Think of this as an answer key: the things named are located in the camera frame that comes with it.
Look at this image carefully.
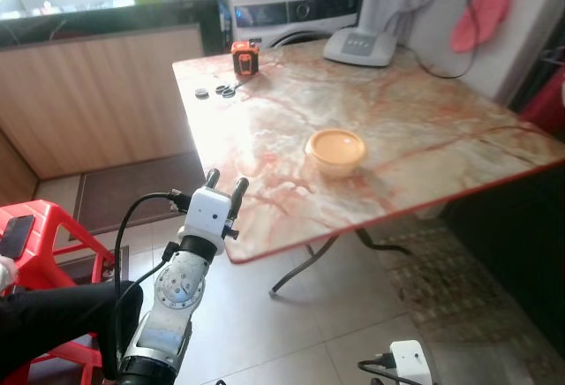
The red plastic stool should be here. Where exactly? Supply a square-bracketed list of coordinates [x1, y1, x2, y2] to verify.
[0, 200, 117, 385]

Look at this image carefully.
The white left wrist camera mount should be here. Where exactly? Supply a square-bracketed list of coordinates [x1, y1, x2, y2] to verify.
[184, 187, 233, 243]

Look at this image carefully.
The person's leg in black trousers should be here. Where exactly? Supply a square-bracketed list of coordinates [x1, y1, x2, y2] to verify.
[0, 281, 144, 377]

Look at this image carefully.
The wooden kitchen cabinet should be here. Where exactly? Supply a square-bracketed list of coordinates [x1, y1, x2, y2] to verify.
[0, 0, 222, 209]

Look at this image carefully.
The white standing fan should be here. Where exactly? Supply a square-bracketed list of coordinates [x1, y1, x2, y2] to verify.
[323, 0, 435, 68]

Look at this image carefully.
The orange lidded plastic container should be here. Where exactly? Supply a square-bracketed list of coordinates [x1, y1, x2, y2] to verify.
[305, 127, 367, 179]

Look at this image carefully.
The red hanging cloth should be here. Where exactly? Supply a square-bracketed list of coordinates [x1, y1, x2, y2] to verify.
[450, 0, 522, 55]

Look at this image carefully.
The white washing machine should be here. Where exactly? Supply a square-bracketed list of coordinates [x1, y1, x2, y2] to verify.
[231, 0, 363, 49]

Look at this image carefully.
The black smartphone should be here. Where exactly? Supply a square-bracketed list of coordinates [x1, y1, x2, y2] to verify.
[0, 215, 36, 260]

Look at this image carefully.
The orange black tape measure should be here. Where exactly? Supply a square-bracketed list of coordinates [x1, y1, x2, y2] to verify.
[231, 41, 259, 77]

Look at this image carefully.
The marble top folding table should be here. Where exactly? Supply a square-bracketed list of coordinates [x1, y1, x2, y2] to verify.
[172, 36, 565, 299]

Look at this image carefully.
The brown door mat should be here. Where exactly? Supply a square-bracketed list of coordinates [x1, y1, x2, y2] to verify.
[75, 151, 208, 236]

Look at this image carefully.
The patterned floor mat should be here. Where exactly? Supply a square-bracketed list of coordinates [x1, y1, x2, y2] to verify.
[384, 217, 565, 385]

